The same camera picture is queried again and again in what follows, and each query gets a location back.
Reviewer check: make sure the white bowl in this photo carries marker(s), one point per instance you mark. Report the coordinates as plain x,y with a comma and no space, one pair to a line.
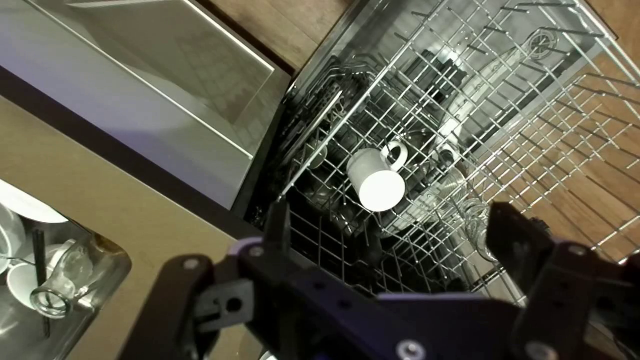
26,202

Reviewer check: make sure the small white cup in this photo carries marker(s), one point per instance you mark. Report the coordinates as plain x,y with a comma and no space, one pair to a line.
20,283

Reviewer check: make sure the steel pot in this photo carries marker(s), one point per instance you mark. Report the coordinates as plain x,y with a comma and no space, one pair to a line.
466,100

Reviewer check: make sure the white ceramic mug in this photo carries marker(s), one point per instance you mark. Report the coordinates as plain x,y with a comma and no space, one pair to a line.
376,186

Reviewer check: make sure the grey under-sink cabinet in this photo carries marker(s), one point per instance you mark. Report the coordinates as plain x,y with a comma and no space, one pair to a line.
166,66

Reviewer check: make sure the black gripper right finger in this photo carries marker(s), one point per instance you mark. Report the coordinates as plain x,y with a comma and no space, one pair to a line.
581,301

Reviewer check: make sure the steel kitchen sink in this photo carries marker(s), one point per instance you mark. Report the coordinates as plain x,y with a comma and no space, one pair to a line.
101,272

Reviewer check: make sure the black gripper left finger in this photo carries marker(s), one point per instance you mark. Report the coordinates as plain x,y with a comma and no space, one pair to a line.
187,301

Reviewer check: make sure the clear glass jar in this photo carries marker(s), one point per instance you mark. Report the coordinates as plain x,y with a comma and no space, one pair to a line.
62,280

